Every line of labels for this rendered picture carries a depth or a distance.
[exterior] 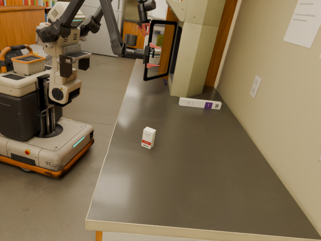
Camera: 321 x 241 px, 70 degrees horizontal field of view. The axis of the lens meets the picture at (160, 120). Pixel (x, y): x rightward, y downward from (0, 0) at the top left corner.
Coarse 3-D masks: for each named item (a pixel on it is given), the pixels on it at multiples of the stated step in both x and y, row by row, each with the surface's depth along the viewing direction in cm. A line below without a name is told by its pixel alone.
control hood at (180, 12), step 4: (168, 0) 131; (172, 0) 131; (168, 4) 145; (172, 4) 131; (176, 4) 131; (180, 4) 132; (184, 4) 132; (172, 8) 133; (176, 8) 132; (180, 8) 132; (184, 8) 132; (176, 12) 133; (180, 12) 133; (184, 12) 133; (176, 16) 142; (180, 16) 134; (184, 16) 134; (180, 20) 135
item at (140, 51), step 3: (147, 45) 136; (138, 48) 134; (135, 51) 132; (138, 51) 132; (141, 51) 132; (144, 51) 131; (138, 54) 132; (141, 54) 132; (144, 54) 132; (135, 57) 134; (138, 57) 134; (141, 57) 134; (144, 57) 133; (144, 60) 134; (144, 63) 134
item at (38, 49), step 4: (32, 44) 336; (36, 44) 340; (32, 48) 318; (36, 48) 321; (40, 48) 324; (24, 52) 295; (28, 52) 297; (36, 52) 304; (40, 52) 307; (44, 56) 292; (48, 56) 302; (52, 56) 318; (48, 60) 307; (48, 64) 310
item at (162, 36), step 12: (156, 24) 146; (168, 24) 156; (156, 36) 151; (168, 36) 162; (156, 48) 156; (168, 48) 168; (156, 60) 161; (168, 60) 174; (144, 72) 156; (156, 72) 167
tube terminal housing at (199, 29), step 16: (192, 0) 131; (208, 0) 131; (224, 0) 143; (192, 16) 135; (208, 16) 138; (192, 32) 138; (208, 32) 145; (192, 48) 143; (208, 48) 152; (176, 64) 147; (192, 64) 147; (208, 64) 161; (176, 80) 152; (192, 80) 154; (176, 96) 157
